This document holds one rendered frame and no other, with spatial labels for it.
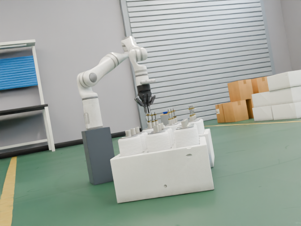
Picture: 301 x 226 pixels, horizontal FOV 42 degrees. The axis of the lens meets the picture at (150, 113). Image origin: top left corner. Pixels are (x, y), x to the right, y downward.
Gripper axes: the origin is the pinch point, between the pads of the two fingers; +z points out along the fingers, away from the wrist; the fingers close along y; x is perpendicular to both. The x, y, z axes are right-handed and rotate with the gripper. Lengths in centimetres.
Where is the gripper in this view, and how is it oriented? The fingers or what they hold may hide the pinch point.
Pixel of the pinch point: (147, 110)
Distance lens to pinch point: 217.4
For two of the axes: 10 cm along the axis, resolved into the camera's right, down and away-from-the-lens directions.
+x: 4.6, -0.8, -8.8
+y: -8.7, 1.5, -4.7
